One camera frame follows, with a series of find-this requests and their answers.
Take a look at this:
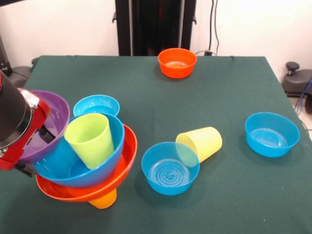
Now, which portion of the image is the large deep blue bowl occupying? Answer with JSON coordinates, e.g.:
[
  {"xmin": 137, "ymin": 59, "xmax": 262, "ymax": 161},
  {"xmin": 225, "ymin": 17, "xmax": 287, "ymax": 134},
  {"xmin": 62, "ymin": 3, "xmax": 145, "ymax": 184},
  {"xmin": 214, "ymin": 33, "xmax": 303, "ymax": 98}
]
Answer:
[{"xmin": 33, "ymin": 113, "xmax": 125, "ymax": 188}]

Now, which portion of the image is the orange cup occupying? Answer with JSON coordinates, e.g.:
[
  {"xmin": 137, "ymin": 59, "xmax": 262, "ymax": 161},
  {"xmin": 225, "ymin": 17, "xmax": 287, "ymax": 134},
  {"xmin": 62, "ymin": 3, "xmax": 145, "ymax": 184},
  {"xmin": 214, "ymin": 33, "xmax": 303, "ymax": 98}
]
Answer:
[{"xmin": 87, "ymin": 189, "xmax": 118, "ymax": 210}]

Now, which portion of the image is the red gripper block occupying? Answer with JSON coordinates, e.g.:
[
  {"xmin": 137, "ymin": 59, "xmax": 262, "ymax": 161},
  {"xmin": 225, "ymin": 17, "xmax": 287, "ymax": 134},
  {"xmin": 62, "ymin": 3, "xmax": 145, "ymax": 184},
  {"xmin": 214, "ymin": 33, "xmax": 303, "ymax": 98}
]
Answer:
[{"xmin": 0, "ymin": 98, "xmax": 57, "ymax": 178}]

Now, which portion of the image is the dark green table cloth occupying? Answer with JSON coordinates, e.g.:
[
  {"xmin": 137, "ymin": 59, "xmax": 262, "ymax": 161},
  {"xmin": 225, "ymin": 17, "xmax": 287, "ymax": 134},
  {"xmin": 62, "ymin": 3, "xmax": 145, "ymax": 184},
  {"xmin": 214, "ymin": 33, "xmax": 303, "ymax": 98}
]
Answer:
[{"xmin": 0, "ymin": 55, "xmax": 312, "ymax": 234}]

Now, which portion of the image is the large orange bowl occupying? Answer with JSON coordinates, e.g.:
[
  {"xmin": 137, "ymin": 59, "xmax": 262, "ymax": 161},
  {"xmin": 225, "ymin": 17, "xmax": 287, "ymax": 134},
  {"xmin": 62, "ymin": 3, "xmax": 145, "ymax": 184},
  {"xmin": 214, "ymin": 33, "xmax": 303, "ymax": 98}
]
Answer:
[{"xmin": 36, "ymin": 123, "xmax": 138, "ymax": 203}]

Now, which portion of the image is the green cup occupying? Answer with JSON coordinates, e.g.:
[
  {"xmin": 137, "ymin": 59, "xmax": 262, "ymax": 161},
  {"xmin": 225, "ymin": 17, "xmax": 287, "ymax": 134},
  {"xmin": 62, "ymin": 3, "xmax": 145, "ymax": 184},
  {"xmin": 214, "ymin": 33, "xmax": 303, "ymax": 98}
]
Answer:
[{"xmin": 64, "ymin": 113, "xmax": 115, "ymax": 171}]

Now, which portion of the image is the small red-orange bowl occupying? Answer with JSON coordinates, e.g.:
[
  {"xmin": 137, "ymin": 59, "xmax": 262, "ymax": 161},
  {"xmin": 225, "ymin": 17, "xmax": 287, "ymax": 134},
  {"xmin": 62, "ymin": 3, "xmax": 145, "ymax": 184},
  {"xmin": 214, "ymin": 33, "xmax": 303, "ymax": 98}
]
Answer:
[{"xmin": 157, "ymin": 48, "xmax": 197, "ymax": 79}]

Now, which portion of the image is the black equipment box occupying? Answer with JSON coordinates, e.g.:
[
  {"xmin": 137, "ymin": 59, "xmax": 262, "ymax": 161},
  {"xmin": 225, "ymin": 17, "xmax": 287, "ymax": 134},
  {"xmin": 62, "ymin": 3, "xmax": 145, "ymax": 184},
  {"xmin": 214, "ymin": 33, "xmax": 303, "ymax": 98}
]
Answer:
[{"xmin": 0, "ymin": 34, "xmax": 12, "ymax": 77}]

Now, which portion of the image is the yellow cup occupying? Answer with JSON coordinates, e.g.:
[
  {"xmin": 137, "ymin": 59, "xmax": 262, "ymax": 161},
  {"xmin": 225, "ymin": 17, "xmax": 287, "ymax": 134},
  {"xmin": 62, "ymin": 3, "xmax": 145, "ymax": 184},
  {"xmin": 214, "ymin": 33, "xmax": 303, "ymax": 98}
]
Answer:
[{"xmin": 175, "ymin": 126, "xmax": 223, "ymax": 163}]

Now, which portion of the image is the purple bowl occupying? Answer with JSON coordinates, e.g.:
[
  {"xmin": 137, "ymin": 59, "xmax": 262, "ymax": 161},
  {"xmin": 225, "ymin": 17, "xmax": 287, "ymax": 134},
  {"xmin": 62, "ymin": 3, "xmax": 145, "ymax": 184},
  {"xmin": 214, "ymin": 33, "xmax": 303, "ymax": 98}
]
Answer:
[{"xmin": 19, "ymin": 90, "xmax": 71, "ymax": 163}]

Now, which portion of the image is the small light blue bowl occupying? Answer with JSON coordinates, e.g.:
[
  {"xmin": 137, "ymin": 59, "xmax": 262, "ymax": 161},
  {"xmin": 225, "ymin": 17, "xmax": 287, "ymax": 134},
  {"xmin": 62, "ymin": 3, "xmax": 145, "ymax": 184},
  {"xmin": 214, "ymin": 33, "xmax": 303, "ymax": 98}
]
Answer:
[{"xmin": 73, "ymin": 95, "xmax": 120, "ymax": 118}]

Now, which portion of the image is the blue ring-patterned bowl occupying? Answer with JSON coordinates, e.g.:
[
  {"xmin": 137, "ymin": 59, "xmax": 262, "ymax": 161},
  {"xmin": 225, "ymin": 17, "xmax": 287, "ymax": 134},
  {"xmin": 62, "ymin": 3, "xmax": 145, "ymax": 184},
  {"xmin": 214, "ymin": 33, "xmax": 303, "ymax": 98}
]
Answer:
[
  {"xmin": 245, "ymin": 112, "xmax": 300, "ymax": 158},
  {"xmin": 141, "ymin": 141, "xmax": 200, "ymax": 196}
]

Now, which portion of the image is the blue cable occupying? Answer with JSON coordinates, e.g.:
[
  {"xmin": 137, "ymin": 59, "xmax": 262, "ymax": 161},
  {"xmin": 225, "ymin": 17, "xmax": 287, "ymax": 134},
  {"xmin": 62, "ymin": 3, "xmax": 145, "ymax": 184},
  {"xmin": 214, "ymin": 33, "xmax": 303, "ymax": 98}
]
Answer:
[{"xmin": 296, "ymin": 77, "xmax": 312, "ymax": 115}]

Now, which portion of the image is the black pedestal foot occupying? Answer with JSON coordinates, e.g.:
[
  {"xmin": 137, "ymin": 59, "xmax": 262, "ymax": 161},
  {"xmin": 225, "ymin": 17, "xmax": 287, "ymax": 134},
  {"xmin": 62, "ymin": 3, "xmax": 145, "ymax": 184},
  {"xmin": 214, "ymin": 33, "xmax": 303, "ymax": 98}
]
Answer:
[
  {"xmin": 282, "ymin": 61, "xmax": 312, "ymax": 98},
  {"xmin": 8, "ymin": 65, "xmax": 32, "ymax": 88}
]

